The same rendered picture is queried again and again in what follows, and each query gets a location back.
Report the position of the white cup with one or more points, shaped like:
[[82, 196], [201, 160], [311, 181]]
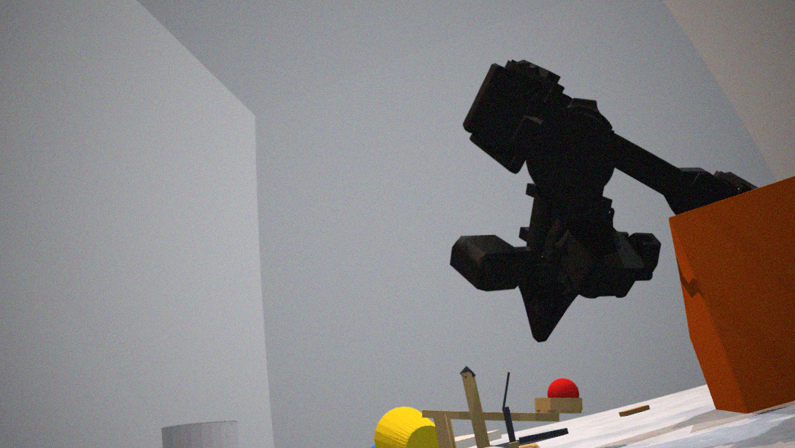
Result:
[[216, 434]]

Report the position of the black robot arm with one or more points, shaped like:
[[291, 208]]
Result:
[[521, 113]]

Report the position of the dark red ball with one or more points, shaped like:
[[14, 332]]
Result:
[[563, 388]]

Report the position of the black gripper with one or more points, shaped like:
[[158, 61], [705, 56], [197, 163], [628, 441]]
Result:
[[491, 264]]

